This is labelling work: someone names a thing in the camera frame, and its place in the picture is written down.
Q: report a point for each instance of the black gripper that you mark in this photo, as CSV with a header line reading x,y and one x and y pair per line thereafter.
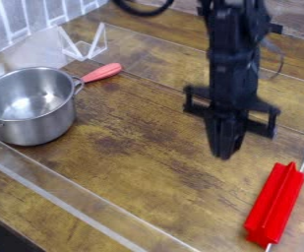
x,y
229,122

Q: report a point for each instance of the silver metal pot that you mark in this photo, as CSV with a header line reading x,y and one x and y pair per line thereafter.
x,y
36,105

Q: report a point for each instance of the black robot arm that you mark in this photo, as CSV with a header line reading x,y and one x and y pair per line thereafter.
x,y
228,103

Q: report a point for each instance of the clear acrylic triangle stand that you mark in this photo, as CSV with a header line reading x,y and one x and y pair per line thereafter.
x,y
82,50

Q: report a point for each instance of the red plastic bracket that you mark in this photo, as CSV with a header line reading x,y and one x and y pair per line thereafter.
x,y
271,211

